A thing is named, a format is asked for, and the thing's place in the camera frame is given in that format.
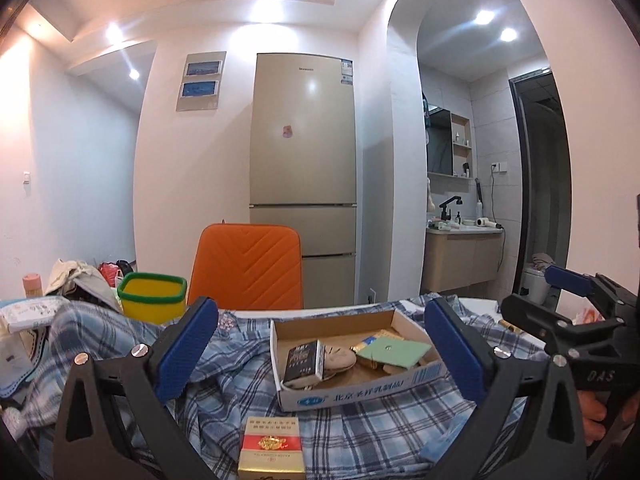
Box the green cloth pouch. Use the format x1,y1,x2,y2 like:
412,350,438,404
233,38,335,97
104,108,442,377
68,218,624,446
356,338,432,370

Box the gold blue cigarette pack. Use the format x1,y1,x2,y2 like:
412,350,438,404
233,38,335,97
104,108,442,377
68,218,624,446
350,330,404,353

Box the black cigarette box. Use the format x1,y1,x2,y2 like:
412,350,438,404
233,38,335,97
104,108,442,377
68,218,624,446
282,340,324,389

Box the tan cigarette box gold emblem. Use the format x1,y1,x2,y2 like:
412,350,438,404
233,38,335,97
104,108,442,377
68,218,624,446
238,416,306,480

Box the blue tissue packet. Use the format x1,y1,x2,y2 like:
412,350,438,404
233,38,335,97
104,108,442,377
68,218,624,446
420,413,471,464

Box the right hand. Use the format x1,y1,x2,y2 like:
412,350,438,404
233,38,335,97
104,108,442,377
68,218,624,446
577,391,639,446

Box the yellow basket green rim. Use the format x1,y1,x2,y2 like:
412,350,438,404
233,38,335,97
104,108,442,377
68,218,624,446
117,272,188,324

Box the orange quilted chair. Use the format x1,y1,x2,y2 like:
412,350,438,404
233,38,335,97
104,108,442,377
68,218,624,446
188,222,304,311

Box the bathroom vanity cabinet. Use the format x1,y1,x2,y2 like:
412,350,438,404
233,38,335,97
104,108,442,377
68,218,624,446
421,226,503,292

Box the white toilet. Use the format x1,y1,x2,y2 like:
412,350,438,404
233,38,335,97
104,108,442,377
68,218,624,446
520,252,554,304

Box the blue plaid shirt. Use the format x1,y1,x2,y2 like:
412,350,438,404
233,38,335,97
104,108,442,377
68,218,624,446
0,294,547,480

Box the beige bag pile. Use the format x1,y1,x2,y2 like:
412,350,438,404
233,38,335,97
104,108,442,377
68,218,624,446
43,259,122,313

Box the black faucet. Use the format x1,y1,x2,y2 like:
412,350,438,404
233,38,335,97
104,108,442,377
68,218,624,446
438,195,464,224

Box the bathroom mirror cabinet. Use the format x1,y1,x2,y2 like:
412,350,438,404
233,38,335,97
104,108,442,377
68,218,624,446
425,105,473,179

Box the beige refrigerator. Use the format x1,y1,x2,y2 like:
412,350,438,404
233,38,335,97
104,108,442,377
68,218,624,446
250,53,357,309

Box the wall electrical panel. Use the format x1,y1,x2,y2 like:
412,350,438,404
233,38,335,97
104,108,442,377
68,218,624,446
176,51,227,112

